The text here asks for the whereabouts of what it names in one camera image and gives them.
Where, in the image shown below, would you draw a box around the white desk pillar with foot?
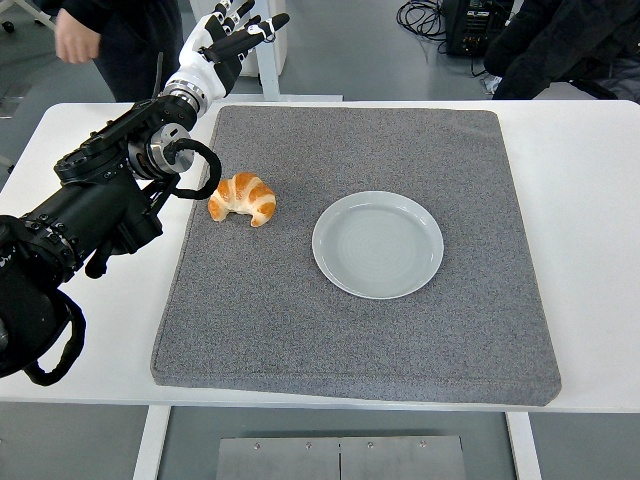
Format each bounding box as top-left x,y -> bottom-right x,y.
248,0 -> 346,104

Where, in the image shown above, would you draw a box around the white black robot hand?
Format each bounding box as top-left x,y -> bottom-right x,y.
169,0 -> 290,100

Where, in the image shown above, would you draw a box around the black floor cables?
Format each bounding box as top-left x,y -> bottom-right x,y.
396,0 -> 449,55

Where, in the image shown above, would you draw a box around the grey metal plate with screws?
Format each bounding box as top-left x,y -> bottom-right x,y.
215,435 -> 469,480

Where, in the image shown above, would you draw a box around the grey fabric mat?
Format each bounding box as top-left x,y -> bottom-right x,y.
149,104 -> 562,407

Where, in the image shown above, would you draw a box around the person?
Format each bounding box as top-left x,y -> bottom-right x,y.
37,0 -> 184,104

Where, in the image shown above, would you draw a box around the person's hand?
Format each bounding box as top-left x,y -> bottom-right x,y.
53,9 -> 101,65

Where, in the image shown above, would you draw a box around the round grey plate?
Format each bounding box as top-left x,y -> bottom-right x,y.
311,190 -> 445,301

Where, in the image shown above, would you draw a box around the golden croissant bread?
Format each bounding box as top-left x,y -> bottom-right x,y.
207,171 -> 278,229

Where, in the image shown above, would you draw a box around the black electronics box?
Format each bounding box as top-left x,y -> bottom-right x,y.
442,0 -> 516,57

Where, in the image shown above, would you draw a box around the white table leg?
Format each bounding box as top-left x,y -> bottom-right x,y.
504,412 -> 544,480
132,404 -> 172,480

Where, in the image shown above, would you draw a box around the black garment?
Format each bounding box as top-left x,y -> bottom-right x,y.
483,0 -> 640,101

